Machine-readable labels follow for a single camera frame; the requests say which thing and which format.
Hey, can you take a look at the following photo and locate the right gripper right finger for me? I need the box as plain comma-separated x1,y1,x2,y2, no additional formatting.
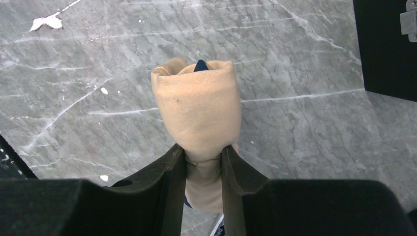
221,146,417,236

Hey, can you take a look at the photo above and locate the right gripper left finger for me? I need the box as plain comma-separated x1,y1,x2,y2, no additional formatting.
0,145,186,236

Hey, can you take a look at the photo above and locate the beige underwear navy trim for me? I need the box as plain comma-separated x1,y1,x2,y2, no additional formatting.
151,58,241,212

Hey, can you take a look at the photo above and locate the black compartment storage box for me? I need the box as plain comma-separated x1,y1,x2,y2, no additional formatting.
353,0,417,101

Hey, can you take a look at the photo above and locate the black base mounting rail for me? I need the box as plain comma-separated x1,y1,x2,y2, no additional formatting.
0,136,38,179

